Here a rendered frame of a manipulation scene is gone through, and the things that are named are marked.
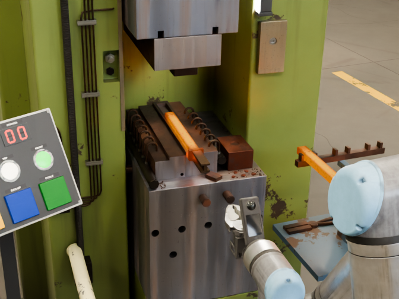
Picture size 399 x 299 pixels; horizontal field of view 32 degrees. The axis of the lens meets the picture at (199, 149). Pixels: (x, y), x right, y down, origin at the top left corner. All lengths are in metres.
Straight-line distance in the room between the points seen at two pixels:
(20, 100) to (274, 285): 1.35
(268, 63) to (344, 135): 2.55
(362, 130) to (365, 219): 3.71
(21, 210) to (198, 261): 0.66
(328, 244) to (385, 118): 2.93
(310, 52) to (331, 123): 2.63
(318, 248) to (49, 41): 1.02
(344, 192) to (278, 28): 1.10
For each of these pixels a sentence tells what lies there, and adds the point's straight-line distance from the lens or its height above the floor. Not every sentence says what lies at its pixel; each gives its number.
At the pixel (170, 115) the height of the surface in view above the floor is 1.01.
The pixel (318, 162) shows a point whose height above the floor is 0.99.
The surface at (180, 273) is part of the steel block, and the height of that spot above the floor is 0.60.
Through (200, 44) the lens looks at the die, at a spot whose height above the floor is 1.34.
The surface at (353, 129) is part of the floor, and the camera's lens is 4.85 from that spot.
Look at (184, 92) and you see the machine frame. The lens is 2.57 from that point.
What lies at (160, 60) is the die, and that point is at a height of 1.30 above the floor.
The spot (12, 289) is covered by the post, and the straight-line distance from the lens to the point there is 2.12.
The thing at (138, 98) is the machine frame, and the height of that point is 0.99.
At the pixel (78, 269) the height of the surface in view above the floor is 0.64.
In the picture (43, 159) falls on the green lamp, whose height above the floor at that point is 1.09.
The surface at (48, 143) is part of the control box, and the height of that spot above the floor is 1.12.
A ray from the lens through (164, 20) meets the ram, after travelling 1.94.
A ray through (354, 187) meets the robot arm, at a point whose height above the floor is 1.39.
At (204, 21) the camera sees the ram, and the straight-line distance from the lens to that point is 1.98.
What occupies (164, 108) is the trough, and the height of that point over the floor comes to 0.99.
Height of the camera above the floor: 1.94
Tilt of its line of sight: 26 degrees down
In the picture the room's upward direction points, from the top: 1 degrees clockwise
